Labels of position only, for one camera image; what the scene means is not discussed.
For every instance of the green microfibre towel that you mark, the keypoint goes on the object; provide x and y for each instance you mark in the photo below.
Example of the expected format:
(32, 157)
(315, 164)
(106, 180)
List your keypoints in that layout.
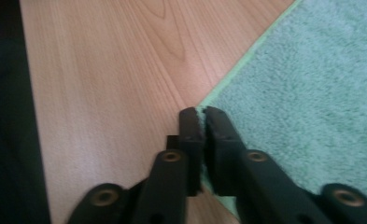
(312, 93)

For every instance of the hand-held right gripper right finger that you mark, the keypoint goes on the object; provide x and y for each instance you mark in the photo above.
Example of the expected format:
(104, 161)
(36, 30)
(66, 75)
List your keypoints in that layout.
(223, 149)

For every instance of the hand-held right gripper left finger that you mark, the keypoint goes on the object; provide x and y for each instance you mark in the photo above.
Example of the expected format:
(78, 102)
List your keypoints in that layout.
(192, 140)

